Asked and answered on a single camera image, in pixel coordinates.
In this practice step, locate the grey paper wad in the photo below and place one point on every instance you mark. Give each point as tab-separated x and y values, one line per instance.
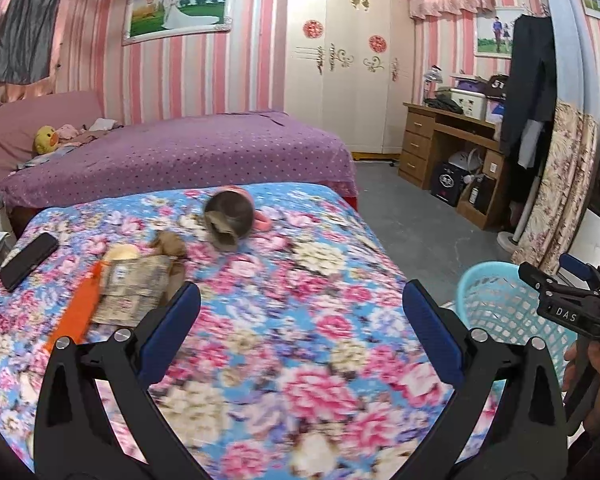
223	235

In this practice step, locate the black smartphone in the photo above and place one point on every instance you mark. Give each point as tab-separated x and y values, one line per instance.
20	266

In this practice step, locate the white standing fan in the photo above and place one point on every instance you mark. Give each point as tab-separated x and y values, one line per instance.
508	239

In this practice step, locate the crumpled brown paper ball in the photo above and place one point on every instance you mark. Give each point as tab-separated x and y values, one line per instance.
170	244

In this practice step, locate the black hanging coat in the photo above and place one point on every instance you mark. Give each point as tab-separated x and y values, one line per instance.
531	89

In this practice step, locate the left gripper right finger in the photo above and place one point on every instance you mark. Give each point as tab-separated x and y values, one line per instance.
527	439

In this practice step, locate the white wardrobe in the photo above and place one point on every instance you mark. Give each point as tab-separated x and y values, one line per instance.
349	70

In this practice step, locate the floral blue bed quilt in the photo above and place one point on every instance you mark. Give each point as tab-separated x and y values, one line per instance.
301	364

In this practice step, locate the grey window curtain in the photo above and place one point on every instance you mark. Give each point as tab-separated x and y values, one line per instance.
27	32

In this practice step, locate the white storage box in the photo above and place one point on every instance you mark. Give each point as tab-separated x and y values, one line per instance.
473	104

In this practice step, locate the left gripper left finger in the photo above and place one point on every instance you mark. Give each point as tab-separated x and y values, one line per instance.
73	437

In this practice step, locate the light blue laundry basket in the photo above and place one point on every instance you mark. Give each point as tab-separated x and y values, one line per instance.
491	296

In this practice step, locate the purple dotted bed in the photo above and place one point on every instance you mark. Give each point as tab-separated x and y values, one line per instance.
190	152

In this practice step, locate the black box under desk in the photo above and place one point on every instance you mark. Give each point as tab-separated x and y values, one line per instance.
447	183

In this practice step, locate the wooden desk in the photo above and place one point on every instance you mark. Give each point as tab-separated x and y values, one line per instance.
432	137

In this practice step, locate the camouflage printed paper pack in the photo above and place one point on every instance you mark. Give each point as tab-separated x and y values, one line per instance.
130	288

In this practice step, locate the small framed couple photo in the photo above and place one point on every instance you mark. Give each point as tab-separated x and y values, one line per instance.
494	31

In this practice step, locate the floral beige curtain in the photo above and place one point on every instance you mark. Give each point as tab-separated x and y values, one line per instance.
560	201

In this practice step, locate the yellow duck plush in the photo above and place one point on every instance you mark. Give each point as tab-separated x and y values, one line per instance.
46	140

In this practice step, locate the pink metal mug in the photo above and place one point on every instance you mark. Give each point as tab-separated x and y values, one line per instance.
237	204

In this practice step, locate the framed wedding picture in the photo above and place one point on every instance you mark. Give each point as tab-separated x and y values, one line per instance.
157	19

